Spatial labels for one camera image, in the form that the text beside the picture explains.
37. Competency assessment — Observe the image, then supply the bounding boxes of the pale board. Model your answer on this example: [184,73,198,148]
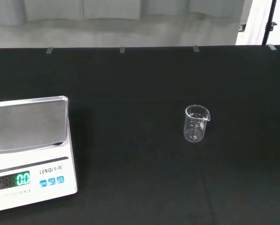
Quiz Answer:
[235,0,274,45]

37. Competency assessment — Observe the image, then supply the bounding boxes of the grey backdrop curtain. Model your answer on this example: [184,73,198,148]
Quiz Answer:
[0,0,253,49]

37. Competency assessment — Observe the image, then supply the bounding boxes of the black tripod stand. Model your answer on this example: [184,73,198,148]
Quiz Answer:
[261,0,278,45]

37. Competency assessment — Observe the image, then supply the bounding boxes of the electronic balance with steel pan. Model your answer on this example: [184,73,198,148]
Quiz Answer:
[0,95,78,213]

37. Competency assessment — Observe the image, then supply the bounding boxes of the black bench cloth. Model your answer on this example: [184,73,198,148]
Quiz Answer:
[0,44,280,225]

